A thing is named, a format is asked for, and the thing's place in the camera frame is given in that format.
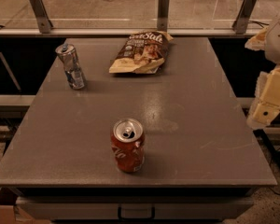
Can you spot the crushed silver can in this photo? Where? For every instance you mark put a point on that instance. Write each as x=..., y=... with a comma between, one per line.
x=68, y=56

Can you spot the grey drawer with handle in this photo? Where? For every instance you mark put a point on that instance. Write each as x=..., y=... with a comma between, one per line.
x=132, y=209

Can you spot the left metal bracket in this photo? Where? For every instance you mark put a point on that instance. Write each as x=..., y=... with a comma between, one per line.
x=42, y=19

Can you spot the right metal bracket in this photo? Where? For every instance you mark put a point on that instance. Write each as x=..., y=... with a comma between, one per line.
x=240, y=24

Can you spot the middle metal bracket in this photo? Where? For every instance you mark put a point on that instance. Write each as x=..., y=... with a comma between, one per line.
x=162, y=18

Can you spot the brown chip bag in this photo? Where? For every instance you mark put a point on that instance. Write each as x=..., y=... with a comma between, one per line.
x=142, y=53

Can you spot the metal bracket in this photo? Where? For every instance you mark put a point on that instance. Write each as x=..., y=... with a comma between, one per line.
x=240, y=24
x=42, y=19
x=162, y=18

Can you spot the glass barrier panel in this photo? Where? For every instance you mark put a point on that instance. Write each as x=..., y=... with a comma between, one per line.
x=192, y=14

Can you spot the red soda can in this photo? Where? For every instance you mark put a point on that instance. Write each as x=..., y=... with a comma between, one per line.
x=127, y=143

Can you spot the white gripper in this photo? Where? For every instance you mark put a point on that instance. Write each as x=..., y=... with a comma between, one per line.
x=278, y=41

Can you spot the cardboard box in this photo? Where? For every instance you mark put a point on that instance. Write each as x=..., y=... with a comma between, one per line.
x=10, y=213

